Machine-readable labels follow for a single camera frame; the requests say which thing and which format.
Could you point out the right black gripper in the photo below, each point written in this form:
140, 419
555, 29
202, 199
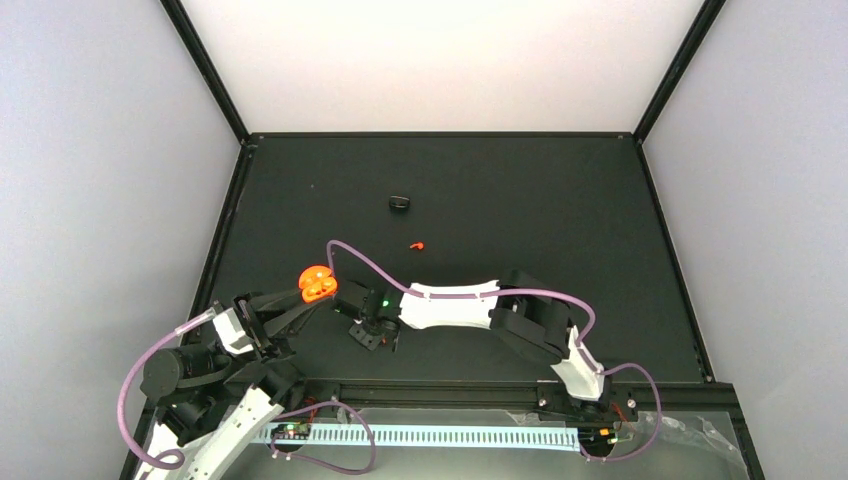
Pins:
369, 339

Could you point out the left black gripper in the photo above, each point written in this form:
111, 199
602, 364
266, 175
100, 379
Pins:
265, 337

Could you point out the red round cap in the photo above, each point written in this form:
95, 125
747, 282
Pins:
317, 282

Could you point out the black glossy earbud charging case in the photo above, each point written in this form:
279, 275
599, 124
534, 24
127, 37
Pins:
398, 204

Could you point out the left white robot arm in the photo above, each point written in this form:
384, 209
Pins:
215, 382

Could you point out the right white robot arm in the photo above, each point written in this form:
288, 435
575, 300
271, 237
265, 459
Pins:
540, 325

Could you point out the clear plastic sheet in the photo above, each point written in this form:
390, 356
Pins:
694, 430

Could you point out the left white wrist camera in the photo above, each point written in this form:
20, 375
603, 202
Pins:
232, 334

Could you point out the white slotted cable duct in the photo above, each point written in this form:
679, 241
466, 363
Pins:
437, 436

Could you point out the black aluminium front rail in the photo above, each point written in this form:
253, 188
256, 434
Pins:
548, 399

